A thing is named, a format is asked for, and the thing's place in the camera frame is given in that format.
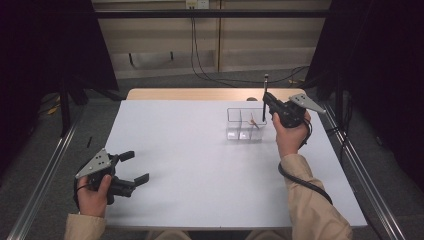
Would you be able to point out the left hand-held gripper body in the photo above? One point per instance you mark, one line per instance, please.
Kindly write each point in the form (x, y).
(96, 164)

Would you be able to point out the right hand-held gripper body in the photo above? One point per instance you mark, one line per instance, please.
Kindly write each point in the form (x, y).
(290, 115)

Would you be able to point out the black pen with silver tip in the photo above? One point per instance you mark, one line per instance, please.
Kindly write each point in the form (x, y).
(265, 83)

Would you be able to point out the clear plastic pen holder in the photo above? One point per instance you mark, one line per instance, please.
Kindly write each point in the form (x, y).
(241, 133)

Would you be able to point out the person's right hand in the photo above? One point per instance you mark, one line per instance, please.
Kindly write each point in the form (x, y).
(293, 138)

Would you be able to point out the person's left hand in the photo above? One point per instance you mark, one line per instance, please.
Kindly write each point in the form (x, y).
(92, 204)

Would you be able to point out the dark round knob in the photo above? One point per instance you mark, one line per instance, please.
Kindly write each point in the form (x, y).
(251, 99)

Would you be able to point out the small black floor object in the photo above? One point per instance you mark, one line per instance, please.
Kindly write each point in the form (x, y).
(89, 142)

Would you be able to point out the white table mat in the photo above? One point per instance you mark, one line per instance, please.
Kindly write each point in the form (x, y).
(183, 173)

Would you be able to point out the person's left leg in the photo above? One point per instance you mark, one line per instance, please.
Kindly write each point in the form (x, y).
(168, 235)

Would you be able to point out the black curtain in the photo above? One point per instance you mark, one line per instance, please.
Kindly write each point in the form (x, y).
(383, 66)
(40, 50)

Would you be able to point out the black stand post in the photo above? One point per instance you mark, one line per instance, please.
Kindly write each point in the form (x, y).
(339, 110)
(65, 113)

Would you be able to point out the aluminium floor rail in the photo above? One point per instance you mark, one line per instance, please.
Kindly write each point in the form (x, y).
(43, 186)
(386, 216)

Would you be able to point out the black wall hook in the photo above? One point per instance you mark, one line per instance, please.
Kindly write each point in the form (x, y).
(131, 60)
(172, 55)

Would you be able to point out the white wall socket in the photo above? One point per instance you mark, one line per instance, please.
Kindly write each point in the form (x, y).
(197, 4)

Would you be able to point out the black horizontal frame bar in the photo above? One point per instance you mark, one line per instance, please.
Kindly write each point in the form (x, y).
(166, 13)

